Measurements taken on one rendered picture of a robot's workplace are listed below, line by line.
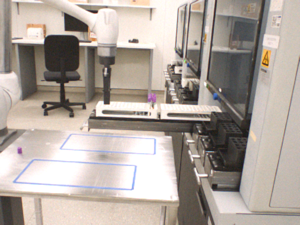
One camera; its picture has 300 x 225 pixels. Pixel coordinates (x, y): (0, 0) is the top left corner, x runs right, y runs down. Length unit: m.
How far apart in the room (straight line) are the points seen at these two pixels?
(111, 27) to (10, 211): 1.03
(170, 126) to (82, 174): 0.62
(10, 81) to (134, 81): 3.55
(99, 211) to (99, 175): 1.22
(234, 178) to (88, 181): 0.48
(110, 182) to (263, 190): 0.45
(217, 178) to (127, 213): 1.18
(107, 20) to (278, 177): 0.93
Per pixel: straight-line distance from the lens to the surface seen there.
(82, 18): 1.51
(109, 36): 1.34
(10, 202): 1.64
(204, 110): 1.44
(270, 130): 0.85
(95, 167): 0.96
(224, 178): 1.03
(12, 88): 1.62
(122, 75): 4.98
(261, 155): 0.88
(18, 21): 5.31
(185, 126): 1.41
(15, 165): 1.02
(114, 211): 2.12
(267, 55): 0.86
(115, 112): 1.50
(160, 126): 1.40
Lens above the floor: 1.28
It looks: 18 degrees down
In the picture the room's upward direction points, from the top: 3 degrees clockwise
